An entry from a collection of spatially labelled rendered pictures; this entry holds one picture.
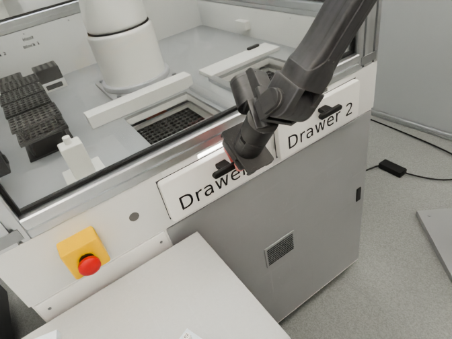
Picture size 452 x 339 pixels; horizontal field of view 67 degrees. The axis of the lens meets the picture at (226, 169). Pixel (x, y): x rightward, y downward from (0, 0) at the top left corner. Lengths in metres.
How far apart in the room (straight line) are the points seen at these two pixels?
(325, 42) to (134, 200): 0.46
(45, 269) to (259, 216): 0.54
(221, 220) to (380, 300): 0.90
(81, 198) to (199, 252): 0.28
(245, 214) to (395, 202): 1.19
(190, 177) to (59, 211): 0.26
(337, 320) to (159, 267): 0.92
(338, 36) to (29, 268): 0.66
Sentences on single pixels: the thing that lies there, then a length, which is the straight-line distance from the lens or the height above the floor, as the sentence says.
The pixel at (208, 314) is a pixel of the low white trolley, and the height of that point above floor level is 0.76.
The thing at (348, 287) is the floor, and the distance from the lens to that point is 1.62.
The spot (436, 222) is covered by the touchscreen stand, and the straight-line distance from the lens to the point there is 1.88.
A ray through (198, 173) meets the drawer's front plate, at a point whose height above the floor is 0.91.
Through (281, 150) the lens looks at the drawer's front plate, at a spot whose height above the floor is 0.85.
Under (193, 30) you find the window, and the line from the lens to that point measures 0.69.
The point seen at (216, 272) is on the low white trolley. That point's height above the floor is 0.76.
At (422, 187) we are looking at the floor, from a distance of 2.10.
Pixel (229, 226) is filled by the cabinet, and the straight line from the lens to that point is 0.92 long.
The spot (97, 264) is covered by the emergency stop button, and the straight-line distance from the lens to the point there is 0.70.
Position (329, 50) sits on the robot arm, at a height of 1.17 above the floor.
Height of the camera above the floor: 1.35
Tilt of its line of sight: 37 degrees down
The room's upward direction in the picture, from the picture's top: 13 degrees counter-clockwise
